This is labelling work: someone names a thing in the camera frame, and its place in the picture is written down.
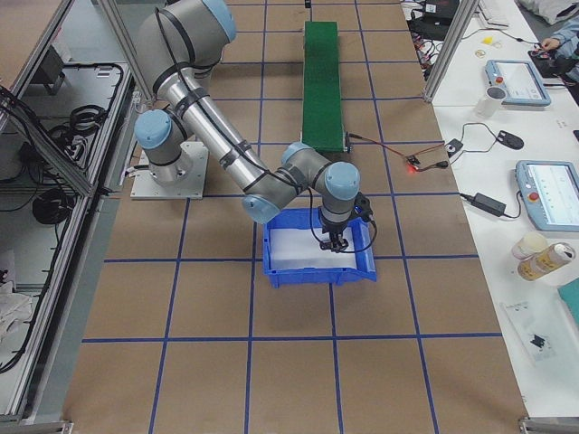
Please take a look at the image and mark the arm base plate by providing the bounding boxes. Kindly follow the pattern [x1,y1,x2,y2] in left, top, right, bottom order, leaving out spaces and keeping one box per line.
[130,141,209,200]

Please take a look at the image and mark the aluminium frame post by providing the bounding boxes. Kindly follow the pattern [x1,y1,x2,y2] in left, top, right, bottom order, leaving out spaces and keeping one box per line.
[422,0,479,103]

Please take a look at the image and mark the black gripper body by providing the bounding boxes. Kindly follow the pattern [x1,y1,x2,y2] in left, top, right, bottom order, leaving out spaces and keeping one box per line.
[318,192,374,242]

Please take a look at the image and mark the near teach pendant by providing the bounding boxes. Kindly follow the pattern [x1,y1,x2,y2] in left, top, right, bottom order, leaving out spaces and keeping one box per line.
[515,160,578,232]

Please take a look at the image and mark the small controller board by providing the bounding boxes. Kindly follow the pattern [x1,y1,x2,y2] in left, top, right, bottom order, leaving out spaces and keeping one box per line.
[405,155,422,173]

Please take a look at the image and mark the beverage can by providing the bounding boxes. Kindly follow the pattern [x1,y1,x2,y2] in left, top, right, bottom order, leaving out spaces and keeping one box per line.
[517,242,576,281]

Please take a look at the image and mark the blue plastic bin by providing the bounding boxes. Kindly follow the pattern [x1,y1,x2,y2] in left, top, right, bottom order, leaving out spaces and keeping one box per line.
[262,208,377,288]

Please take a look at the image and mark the black power adapter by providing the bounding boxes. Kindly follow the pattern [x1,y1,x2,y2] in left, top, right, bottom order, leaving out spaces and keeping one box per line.
[471,193,506,217]

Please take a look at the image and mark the green conveyor belt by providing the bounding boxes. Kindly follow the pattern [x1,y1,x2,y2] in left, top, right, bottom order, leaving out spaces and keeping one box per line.
[301,21,349,153]

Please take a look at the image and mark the far teach pendant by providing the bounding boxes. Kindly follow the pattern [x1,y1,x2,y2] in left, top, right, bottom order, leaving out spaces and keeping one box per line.
[485,60,551,107]

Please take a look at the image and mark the white mug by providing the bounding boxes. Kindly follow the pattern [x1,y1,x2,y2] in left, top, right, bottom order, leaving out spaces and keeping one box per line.
[474,86,508,118]

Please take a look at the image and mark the teach pendant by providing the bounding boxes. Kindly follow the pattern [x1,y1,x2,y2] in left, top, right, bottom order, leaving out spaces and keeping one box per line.
[515,160,578,232]
[485,60,551,107]

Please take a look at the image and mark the red conveyor power wire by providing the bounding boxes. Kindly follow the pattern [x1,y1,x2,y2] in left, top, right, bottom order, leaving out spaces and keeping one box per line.
[347,131,449,174]

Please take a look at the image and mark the plastic cup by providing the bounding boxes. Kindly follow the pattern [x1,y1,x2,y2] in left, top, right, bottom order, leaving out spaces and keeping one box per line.
[511,231,548,260]

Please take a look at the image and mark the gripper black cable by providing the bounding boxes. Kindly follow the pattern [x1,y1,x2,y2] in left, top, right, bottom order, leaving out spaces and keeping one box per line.
[309,187,379,257]

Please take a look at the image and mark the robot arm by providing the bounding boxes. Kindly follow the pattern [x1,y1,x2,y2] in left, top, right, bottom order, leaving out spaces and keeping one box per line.
[135,1,373,253]

